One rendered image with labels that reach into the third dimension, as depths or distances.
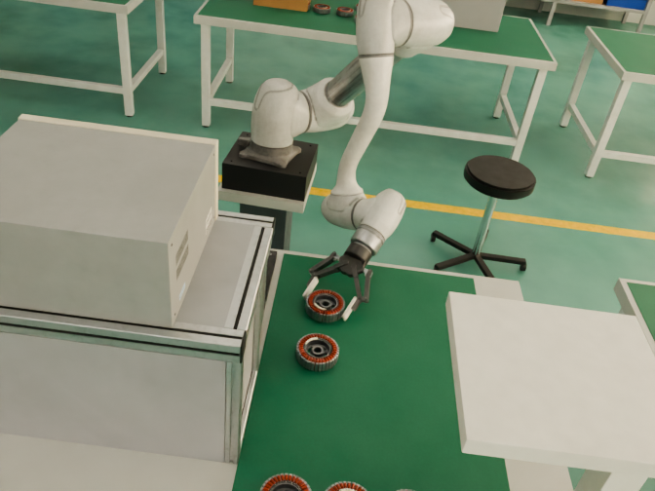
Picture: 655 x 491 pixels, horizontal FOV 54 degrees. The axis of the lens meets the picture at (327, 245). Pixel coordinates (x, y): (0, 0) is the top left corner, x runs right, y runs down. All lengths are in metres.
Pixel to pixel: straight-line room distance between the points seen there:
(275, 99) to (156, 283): 1.19
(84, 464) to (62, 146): 0.68
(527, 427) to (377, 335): 0.80
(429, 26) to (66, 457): 1.43
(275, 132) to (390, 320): 0.81
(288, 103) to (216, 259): 0.96
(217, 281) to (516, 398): 0.64
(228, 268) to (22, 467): 0.60
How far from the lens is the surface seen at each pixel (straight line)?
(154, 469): 1.51
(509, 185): 3.07
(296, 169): 2.30
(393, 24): 1.85
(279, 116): 2.26
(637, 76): 4.38
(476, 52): 4.10
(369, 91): 1.86
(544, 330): 1.26
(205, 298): 1.32
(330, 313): 1.79
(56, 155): 1.41
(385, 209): 1.90
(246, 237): 1.48
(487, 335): 1.21
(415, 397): 1.68
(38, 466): 1.56
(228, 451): 1.47
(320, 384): 1.66
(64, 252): 1.21
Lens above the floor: 1.99
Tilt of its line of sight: 36 degrees down
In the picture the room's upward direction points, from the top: 8 degrees clockwise
